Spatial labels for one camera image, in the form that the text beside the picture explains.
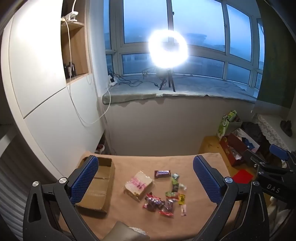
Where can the pale teal candy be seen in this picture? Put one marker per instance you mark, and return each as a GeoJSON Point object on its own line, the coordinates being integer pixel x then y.
{"type": "Point", "coordinates": [175, 176]}

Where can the black tripod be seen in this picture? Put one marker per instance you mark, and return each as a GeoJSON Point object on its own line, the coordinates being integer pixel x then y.
{"type": "Point", "coordinates": [171, 81]}

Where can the pink candy wrapper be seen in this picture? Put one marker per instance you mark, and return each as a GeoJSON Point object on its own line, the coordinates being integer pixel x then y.
{"type": "Point", "coordinates": [183, 210]}

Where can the wooden shelf niche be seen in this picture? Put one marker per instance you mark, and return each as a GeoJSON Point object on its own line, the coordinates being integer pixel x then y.
{"type": "Point", "coordinates": [77, 51]}

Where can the dark green candy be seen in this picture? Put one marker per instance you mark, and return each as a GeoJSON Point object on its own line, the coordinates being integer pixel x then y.
{"type": "Point", "coordinates": [175, 186]}

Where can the brown chocolate bar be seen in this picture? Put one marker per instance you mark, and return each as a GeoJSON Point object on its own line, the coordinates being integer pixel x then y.
{"type": "Point", "coordinates": [162, 173]}

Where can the dark clothes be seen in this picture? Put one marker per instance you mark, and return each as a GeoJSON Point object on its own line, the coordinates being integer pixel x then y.
{"type": "Point", "coordinates": [253, 131]}

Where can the red purple snack packet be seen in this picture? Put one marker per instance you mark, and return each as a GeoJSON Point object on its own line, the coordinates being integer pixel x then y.
{"type": "Point", "coordinates": [152, 202]}

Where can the dark green curtain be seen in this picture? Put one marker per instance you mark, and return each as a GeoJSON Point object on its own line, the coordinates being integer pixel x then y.
{"type": "Point", "coordinates": [277, 69]}

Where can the grey cloth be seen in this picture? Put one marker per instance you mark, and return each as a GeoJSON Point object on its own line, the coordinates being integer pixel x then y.
{"type": "Point", "coordinates": [124, 233]}

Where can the red box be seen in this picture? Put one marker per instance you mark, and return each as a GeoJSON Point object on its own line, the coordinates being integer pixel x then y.
{"type": "Point", "coordinates": [233, 148]}

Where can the yellow candy packet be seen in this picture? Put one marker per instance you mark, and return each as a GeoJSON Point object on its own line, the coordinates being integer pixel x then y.
{"type": "Point", "coordinates": [182, 199]}

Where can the white fluffy cloth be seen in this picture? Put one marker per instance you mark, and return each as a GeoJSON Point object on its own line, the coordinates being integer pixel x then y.
{"type": "Point", "coordinates": [281, 215]}

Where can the small red white container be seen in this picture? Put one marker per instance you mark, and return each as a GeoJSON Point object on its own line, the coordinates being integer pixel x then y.
{"type": "Point", "coordinates": [100, 147]}

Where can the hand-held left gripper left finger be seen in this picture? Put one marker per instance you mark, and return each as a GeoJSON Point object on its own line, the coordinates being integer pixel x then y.
{"type": "Point", "coordinates": [84, 179]}

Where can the white cabinet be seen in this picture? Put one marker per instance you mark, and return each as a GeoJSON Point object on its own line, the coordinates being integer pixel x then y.
{"type": "Point", "coordinates": [37, 69]}

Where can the clear wrapped candy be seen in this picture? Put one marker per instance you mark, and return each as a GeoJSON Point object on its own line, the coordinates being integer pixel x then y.
{"type": "Point", "coordinates": [183, 186]}

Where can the white power strip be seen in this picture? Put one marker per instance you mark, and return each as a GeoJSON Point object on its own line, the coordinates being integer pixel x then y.
{"type": "Point", "coordinates": [112, 82]}

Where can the white clip lamp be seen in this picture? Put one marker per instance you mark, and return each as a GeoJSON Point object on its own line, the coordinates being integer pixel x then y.
{"type": "Point", "coordinates": [70, 16]}

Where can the red paper sheet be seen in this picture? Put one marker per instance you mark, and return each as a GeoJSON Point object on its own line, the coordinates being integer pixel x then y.
{"type": "Point", "coordinates": [241, 176]}

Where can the dark bottle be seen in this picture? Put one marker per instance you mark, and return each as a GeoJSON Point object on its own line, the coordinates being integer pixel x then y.
{"type": "Point", "coordinates": [73, 69]}
{"type": "Point", "coordinates": [67, 71]}

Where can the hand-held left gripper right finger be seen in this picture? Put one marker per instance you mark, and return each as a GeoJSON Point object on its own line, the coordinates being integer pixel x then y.
{"type": "Point", "coordinates": [208, 181]}

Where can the sliced bread packet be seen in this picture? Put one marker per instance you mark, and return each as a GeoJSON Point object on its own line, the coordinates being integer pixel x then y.
{"type": "Point", "coordinates": [138, 186]}

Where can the white lace cloth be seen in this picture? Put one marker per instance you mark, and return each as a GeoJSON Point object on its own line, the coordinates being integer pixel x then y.
{"type": "Point", "coordinates": [270, 131]}

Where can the dark figurine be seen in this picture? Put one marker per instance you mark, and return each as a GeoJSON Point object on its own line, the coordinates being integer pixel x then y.
{"type": "Point", "coordinates": [286, 128]}

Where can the large window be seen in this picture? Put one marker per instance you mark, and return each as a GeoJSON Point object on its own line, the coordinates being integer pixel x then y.
{"type": "Point", "coordinates": [201, 20]}

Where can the green printed box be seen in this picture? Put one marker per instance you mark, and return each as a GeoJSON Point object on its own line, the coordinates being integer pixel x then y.
{"type": "Point", "coordinates": [223, 126]}

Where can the shallow cardboard box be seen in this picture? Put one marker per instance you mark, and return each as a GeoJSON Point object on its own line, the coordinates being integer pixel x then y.
{"type": "Point", "coordinates": [99, 185]}

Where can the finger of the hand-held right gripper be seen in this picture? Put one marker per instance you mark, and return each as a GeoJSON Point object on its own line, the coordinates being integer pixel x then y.
{"type": "Point", "coordinates": [278, 151]}
{"type": "Point", "coordinates": [256, 158]}

